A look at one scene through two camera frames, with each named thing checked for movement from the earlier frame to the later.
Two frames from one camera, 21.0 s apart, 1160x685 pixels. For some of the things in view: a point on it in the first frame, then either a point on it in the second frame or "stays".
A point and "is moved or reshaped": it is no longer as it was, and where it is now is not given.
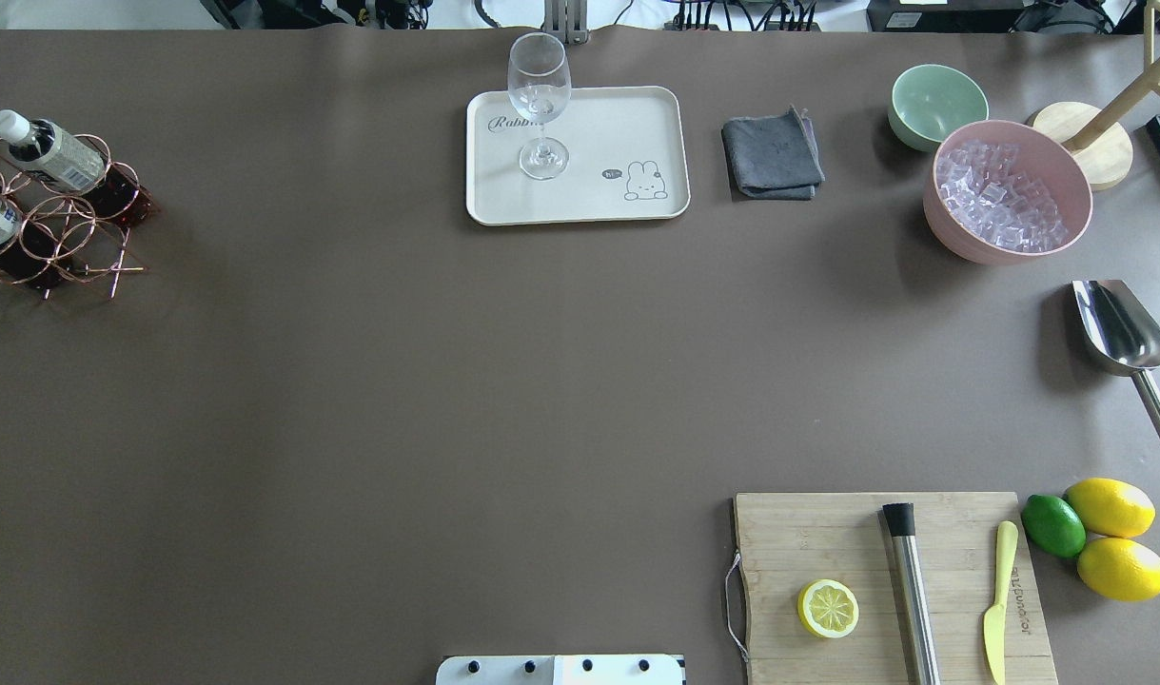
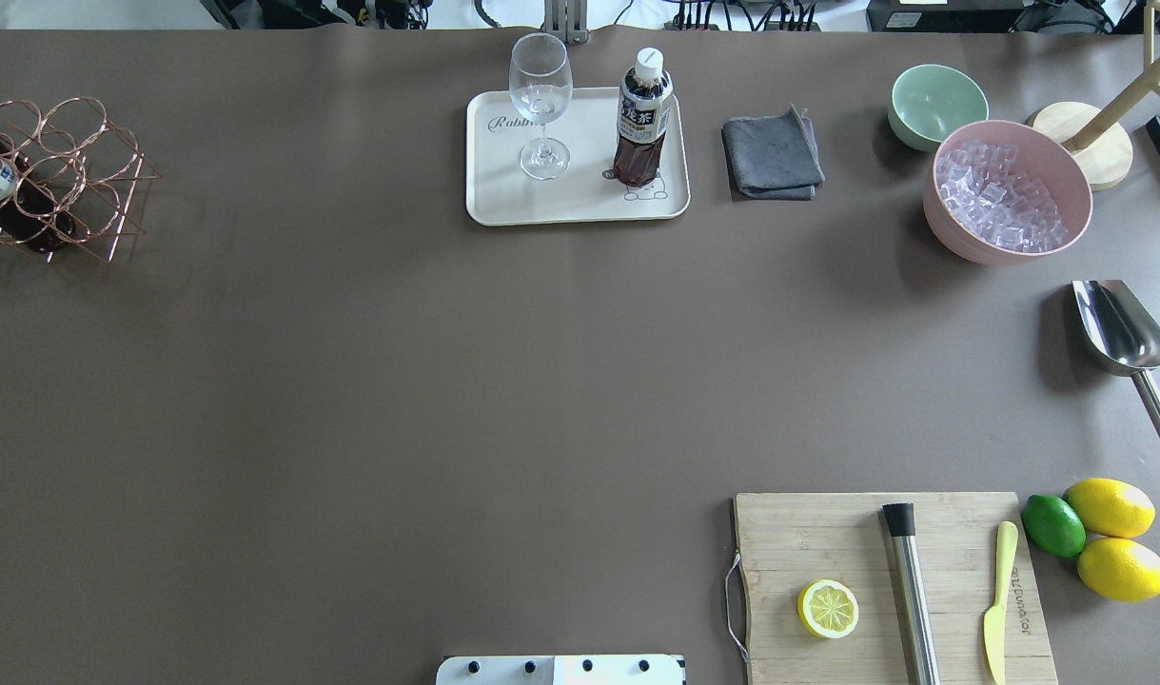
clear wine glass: x=540 y=83 stays
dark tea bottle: x=27 y=252 → x=7 y=195
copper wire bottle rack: x=50 y=212 is moved or reshaped
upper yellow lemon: x=1112 y=508 stays
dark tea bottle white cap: x=75 y=166 → x=642 y=117
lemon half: x=828 y=608 stays
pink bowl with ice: x=998 y=191 stays
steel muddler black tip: x=900 y=521 stays
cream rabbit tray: x=618 y=153 stays
